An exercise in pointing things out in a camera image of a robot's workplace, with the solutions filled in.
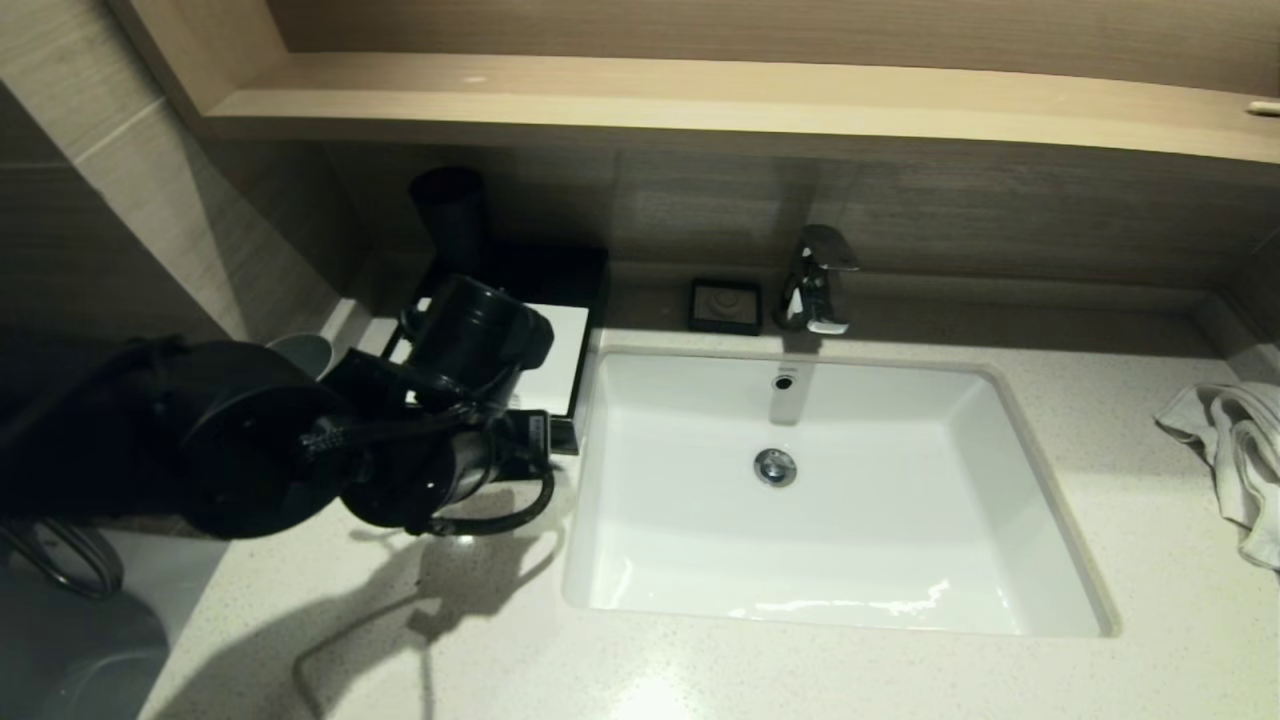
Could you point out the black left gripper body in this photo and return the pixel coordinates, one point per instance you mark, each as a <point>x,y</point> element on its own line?
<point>520,445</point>

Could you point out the drawer with plastic bags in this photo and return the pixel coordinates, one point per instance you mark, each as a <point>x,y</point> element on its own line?
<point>565,440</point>

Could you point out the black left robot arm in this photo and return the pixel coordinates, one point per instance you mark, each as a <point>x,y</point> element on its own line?
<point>200,440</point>

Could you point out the black amenity box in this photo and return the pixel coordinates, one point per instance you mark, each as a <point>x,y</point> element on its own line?
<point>565,275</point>

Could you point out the grey plastic cup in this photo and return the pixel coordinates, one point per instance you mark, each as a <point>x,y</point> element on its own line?
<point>305,348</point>

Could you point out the black tumbler cup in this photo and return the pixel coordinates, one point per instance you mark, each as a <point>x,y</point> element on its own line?
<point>450,215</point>

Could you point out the black soap dish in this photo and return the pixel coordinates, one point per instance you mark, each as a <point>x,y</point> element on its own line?
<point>725,307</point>

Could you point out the chrome sink drain stopper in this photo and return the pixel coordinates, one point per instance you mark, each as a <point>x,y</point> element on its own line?
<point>775,467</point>

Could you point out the chrome sink faucet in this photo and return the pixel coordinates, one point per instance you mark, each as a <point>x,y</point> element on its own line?
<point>815,290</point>

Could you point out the white sink basin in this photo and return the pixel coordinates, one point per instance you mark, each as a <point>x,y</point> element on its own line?
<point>880,530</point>

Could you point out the light wooden shelf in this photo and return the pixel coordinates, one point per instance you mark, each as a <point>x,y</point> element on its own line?
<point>700,100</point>

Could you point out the white bathtub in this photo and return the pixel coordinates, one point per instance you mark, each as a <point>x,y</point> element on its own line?
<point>90,640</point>

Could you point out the white towel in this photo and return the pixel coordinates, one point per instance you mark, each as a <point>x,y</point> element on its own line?
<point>1235,450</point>

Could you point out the small beige shelf item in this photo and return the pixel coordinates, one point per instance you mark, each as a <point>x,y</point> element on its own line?
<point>1262,108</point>

